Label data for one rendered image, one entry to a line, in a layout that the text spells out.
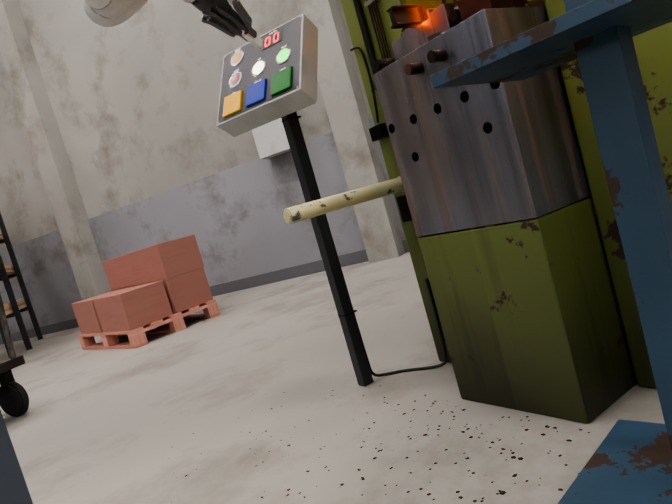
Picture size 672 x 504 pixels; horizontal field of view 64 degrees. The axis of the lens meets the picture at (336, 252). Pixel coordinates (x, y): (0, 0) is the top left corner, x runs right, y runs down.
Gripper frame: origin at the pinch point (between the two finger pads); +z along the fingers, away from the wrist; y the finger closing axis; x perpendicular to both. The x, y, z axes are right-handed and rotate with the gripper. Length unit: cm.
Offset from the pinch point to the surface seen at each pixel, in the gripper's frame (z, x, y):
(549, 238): 28, -66, 65
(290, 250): 321, 88, -248
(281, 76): 12.7, -4.9, 0.3
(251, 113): 14.5, -11.7, -12.8
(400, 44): 15.1, -10.2, 38.3
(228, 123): 14.5, -11.7, -22.5
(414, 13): 7.6, -10.1, 46.0
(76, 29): 150, 348, -440
